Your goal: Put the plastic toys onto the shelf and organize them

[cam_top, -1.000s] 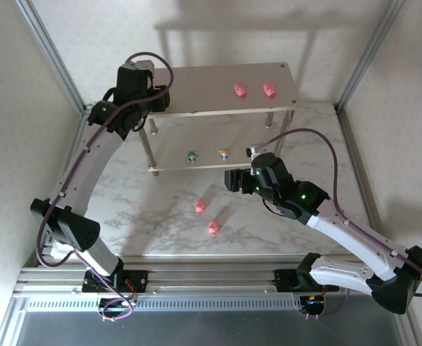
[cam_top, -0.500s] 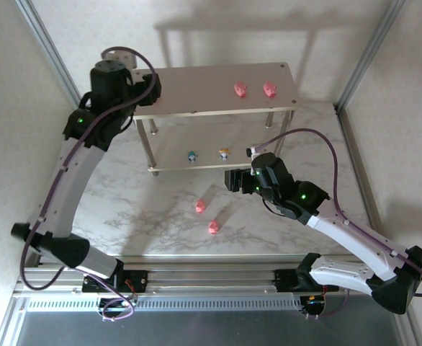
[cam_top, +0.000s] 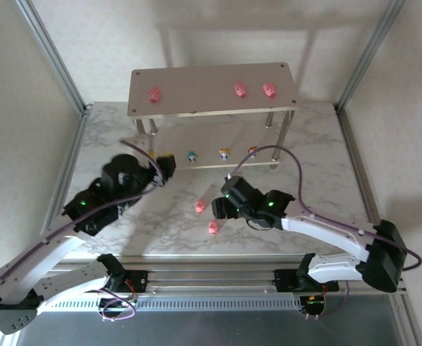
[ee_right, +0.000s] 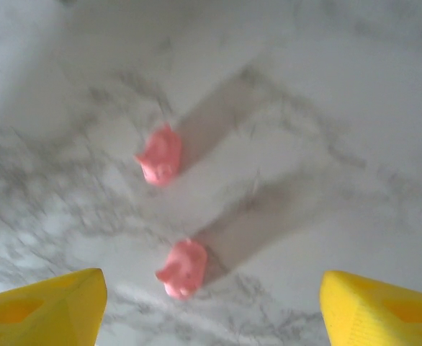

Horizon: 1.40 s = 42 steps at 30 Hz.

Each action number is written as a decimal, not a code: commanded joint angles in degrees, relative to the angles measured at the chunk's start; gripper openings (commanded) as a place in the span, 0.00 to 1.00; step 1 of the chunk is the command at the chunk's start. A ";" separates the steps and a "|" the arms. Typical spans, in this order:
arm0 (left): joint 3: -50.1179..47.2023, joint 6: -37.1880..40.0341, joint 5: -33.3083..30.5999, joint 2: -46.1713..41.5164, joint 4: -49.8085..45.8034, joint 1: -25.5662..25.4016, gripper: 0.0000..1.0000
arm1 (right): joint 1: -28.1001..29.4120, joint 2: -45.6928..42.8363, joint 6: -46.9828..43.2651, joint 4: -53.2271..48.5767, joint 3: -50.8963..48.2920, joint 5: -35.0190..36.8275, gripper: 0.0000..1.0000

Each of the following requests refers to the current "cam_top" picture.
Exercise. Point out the teal-haired toy figurine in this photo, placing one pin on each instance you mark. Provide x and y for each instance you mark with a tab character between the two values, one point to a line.
192	156

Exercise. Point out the red-haired toy figurine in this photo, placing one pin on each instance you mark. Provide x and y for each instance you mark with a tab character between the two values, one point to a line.
253	151

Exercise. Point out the yellow-haired toy figurine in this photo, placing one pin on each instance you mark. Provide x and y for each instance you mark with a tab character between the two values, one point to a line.
224	154

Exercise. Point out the pink pig toy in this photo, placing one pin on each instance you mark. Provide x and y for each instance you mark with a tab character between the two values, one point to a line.
154	94
269	89
200	206
240	89
213	227

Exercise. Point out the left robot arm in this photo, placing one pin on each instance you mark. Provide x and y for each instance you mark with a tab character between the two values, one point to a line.
52	248

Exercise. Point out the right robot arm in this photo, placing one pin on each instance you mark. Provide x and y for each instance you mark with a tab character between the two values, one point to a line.
326	234

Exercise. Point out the two-tier beige shelf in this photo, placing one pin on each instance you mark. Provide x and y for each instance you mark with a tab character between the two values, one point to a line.
204	86

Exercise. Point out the aluminium table side rail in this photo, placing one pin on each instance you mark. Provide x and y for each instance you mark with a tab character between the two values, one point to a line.
355	151
70	151

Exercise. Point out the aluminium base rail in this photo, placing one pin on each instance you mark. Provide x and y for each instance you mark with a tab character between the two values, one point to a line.
214	277

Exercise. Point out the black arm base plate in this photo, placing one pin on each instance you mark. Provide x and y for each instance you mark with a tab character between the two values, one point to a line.
284	279
139	279

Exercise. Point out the aluminium frame post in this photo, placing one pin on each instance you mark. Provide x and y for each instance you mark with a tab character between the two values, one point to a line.
53	54
369	54

